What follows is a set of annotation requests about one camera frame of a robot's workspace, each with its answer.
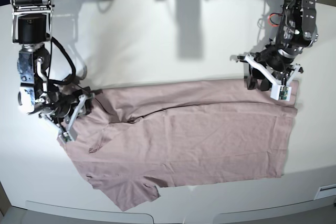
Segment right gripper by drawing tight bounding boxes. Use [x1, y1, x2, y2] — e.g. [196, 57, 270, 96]
[39, 88, 95, 132]

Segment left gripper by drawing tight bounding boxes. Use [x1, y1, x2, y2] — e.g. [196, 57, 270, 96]
[244, 47, 303, 92]

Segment pink T-shirt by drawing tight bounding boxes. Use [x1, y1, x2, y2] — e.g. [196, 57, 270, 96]
[62, 79, 299, 211]

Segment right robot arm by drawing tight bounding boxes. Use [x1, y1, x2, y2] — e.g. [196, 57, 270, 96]
[10, 0, 92, 136]

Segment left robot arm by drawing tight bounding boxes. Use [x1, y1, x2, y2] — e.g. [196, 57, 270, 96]
[238, 0, 318, 92]

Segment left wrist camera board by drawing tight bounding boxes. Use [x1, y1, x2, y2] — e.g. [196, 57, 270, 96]
[270, 84, 292, 101]

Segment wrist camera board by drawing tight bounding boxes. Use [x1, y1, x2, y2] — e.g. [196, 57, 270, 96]
[58, 129, 77, 144]
[270, 84, 292, 101]

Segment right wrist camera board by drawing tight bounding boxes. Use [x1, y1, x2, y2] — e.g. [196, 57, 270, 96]
[58, 129, 77, 144]

